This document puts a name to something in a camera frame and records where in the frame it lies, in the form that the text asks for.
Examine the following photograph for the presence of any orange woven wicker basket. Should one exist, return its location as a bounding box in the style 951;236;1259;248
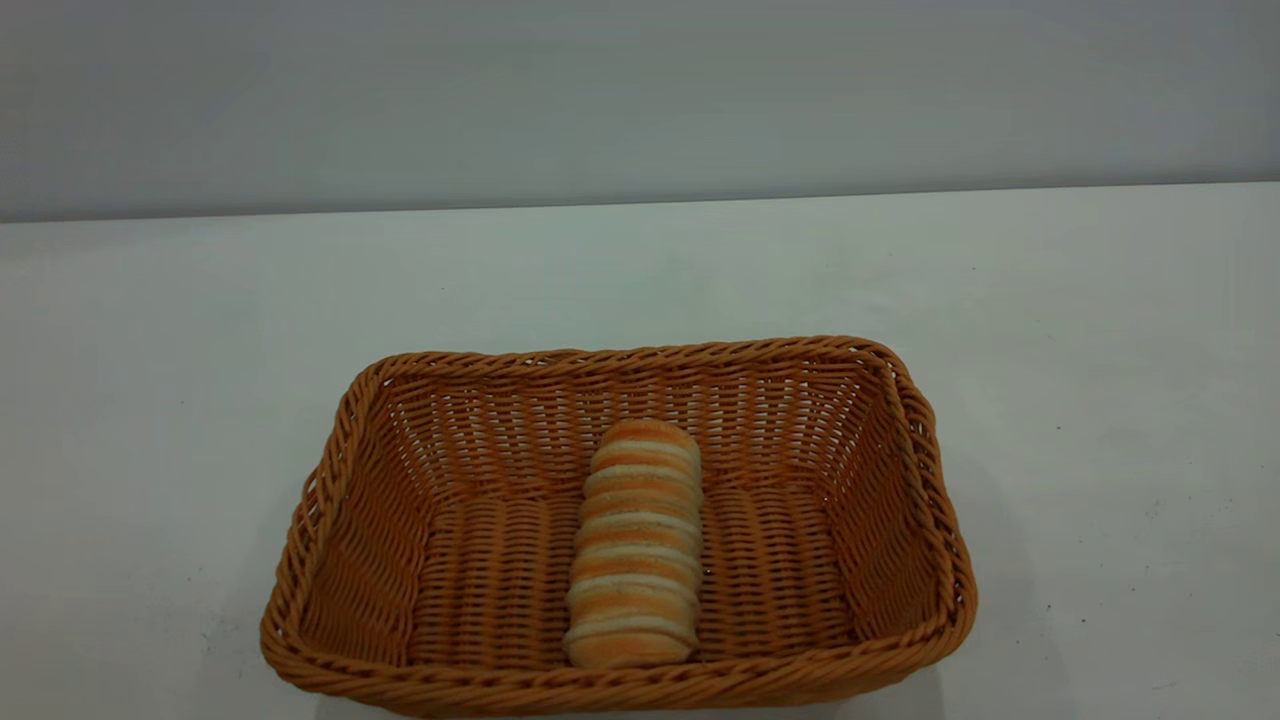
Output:
260;335;979;719

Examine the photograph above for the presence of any striped bread roll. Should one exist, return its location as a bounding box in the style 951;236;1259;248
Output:
561;418;705;670

